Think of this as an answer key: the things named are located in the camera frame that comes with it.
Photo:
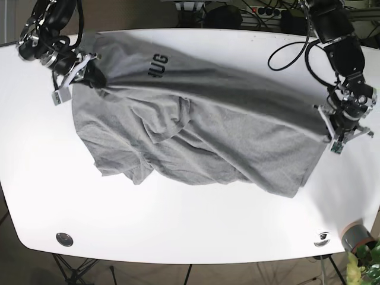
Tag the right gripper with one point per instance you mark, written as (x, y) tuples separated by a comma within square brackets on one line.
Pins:
[(74, 68)]

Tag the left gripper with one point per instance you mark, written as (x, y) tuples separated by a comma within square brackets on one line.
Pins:
[(342, 115)]

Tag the grey long sleeve shirt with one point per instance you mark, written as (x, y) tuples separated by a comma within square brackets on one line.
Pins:
[(193, 121)]

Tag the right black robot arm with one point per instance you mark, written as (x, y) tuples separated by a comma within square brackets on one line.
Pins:
[(41, 39)]

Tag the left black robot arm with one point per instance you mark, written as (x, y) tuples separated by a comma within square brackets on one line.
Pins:
[(336, 37)]

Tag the grey plant pot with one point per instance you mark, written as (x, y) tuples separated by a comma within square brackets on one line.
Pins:
[(355, 235)]

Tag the right metal table grommet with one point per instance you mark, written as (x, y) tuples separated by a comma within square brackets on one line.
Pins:
[(322, 239)]

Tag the metal table grommet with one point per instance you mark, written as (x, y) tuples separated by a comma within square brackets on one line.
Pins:
[(64, 239), (322, 239)]

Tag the green plant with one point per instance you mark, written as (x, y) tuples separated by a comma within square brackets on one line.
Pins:
[(363, 265)]

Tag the left metal table grommet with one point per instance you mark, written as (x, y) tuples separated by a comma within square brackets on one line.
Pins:
[(64, 239)]

